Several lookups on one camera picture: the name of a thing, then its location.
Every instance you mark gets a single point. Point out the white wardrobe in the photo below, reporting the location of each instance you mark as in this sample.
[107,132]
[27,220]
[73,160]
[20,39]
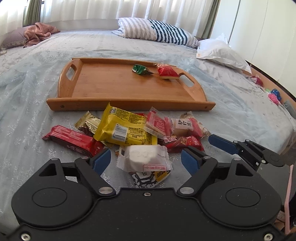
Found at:
[259,27]

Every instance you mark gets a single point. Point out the pink toy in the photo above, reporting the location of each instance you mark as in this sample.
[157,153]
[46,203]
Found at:
[274,97]

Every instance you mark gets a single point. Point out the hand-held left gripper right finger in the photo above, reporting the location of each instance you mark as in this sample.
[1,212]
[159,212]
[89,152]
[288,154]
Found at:
[190,160]

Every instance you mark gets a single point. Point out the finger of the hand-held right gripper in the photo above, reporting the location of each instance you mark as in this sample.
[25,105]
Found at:
[222,143]

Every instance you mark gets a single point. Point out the wooden bed frame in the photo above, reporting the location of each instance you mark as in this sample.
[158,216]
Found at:
[272,80]

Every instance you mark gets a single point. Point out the blue toy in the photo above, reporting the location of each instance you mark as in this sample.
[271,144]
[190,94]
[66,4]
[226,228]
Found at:
[276,91]

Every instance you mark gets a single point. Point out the red pink small pouch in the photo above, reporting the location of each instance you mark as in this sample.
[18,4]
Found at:
[257,80]

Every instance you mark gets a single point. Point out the grey small object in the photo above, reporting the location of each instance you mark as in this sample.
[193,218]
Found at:
[288,106]

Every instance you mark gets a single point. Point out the pink crumpled cloth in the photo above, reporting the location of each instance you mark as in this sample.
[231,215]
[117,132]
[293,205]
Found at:
[39,32]

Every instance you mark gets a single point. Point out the striped pillow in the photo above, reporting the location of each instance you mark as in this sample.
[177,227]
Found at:
[143,29]

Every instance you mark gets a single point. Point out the purple pillow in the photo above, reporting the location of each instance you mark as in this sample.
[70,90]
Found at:
[13,37]

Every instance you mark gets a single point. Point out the red puffy snack packet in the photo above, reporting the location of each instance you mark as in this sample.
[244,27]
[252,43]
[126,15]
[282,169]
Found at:
[165,70]

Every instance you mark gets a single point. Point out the white sheer curtain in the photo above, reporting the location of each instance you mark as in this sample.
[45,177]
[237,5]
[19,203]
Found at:
[104,11]

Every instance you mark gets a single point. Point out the green snack packet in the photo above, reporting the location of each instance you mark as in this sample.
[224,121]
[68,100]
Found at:
[140,69]

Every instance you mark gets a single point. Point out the gold snack packet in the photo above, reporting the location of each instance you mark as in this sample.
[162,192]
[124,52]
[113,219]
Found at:
[86,120]

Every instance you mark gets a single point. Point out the long dark red bar packet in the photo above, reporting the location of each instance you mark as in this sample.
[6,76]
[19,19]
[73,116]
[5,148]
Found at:
[71,139]

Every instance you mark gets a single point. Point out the red white cracker packet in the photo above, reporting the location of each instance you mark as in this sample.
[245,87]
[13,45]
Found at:
[157,122]

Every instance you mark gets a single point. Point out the white pillow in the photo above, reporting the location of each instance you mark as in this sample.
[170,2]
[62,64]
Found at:
[222,53]

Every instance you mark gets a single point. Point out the small red snack packet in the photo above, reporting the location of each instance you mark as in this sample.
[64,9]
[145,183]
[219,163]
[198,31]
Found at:
[182,142]

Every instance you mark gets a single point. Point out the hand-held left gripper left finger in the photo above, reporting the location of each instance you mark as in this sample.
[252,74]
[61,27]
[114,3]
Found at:
[101,159]

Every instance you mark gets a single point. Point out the green curtain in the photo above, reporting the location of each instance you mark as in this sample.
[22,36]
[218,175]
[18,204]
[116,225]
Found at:
[32,11]
[211,16]

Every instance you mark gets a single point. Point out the wooden serving tray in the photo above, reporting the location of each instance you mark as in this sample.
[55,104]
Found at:
[111,81]

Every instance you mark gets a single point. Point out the black white yellow snack packet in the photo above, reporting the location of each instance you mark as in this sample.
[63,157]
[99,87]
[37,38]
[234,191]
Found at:
[148,179]

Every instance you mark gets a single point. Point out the beige pink snack packet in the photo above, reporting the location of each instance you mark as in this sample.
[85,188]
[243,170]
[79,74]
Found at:
[185,126]

